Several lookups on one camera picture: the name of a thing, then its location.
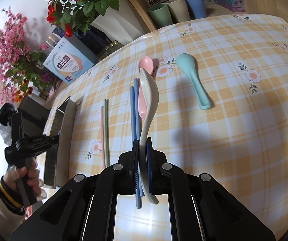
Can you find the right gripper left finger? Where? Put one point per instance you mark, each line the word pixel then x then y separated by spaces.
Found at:
pixel 85 207

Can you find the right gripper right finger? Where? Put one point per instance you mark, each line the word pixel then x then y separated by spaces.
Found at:
pixel 200 208

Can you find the pink chopstick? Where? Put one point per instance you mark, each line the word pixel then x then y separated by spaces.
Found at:
pixel 102 135

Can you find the green chopstick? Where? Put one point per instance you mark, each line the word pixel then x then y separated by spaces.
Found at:
pixel 106 134

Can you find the beige spoon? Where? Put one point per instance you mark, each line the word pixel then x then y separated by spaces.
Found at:
pixel 151 94

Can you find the teal spoon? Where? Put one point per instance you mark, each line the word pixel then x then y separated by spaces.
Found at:
pixel 186 63

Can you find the pink spoon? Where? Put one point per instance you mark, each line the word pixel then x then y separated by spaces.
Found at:
pixel 146 63

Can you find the white sleeve forearm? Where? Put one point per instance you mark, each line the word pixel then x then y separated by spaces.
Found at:
pixel 12 212

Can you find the left hand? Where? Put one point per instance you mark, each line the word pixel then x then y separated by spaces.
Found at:
pixel 14 174

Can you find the white plastic bag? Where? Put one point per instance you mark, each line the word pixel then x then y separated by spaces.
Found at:
pixel 5 132

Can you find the steel utensil tray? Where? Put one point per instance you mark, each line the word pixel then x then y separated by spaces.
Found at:
pixel 56 170

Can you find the black chair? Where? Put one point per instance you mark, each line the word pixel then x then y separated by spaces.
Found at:
pixel 34 116

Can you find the blue chopstick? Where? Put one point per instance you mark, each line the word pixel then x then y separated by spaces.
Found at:
pixel 134 136
pixel 137 119

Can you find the pink cherry blossom plant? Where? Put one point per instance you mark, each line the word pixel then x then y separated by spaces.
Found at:
pixel 21 68

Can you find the probiotic box light blue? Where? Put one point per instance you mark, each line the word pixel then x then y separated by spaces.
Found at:
pixel 69 59

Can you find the yellow plaid tablecloth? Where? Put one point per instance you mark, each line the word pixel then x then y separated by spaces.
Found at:
pixel 223 107

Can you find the dark blue box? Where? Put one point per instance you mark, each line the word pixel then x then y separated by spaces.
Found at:
pixel 93 39

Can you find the gold tin lid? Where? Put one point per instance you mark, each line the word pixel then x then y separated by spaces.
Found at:
pixel 108 50

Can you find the red rose bouquet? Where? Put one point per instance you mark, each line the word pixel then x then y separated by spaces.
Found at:
pixel 71 15

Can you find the white flower pot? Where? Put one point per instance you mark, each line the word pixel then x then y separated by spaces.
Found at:
pixel 124 25

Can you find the green cup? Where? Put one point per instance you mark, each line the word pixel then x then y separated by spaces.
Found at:
pixel 160 14

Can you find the beige cup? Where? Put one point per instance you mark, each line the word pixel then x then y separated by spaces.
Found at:
pixel 179 10

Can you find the blue cup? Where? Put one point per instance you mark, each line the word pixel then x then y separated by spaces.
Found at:
pixel 197 8

